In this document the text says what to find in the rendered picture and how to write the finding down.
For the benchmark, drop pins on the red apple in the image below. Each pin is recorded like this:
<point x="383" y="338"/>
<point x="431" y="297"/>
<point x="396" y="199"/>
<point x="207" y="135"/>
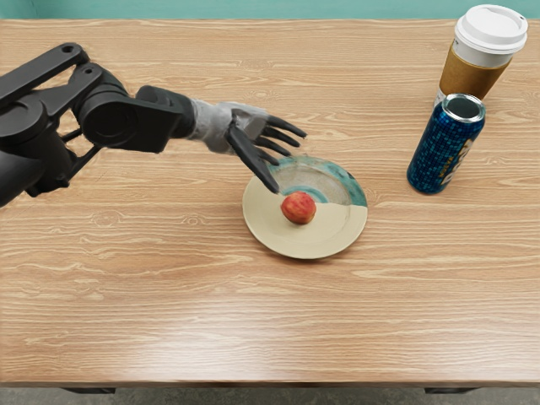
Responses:
<point x="298" y="207"/>

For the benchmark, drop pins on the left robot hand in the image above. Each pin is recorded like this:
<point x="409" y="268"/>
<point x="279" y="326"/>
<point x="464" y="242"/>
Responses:
<point x="219" y="122"/>

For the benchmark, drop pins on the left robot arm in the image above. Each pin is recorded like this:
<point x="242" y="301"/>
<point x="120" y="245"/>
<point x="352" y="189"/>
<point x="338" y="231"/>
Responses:
<point x="105" y="114"/>

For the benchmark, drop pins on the blue drink can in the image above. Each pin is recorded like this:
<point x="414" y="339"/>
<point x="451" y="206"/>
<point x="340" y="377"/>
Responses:
<point x="447" y="147"/>

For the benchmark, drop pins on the cream and teal plate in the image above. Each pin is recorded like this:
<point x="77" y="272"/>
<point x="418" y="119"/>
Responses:
<point x="312" y="236"/>

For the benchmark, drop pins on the paper coffee cup white lid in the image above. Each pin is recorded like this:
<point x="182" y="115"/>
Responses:
<point x="481" y="55"/>

